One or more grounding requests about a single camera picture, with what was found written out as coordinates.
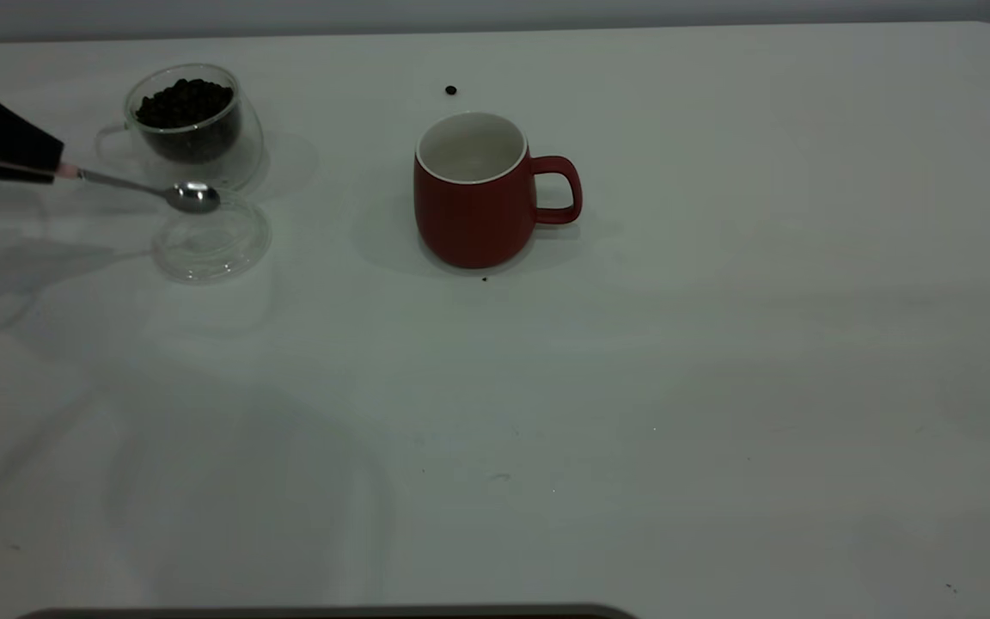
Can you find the red ceramic cup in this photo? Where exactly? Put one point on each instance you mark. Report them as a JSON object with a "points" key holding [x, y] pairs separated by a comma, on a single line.
{"points": [[469, 223]]}

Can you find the dark coffee beans heap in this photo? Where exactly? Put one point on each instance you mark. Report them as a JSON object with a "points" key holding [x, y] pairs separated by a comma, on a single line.
{"points": [[186, 107]]}

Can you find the clear glass lid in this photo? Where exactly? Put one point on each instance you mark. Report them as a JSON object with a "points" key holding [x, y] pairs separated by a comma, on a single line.
{"points": [[211, 249]]}

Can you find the clear glass cup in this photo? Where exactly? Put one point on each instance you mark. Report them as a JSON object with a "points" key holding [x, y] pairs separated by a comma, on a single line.
{"points": [[246, 155]]}

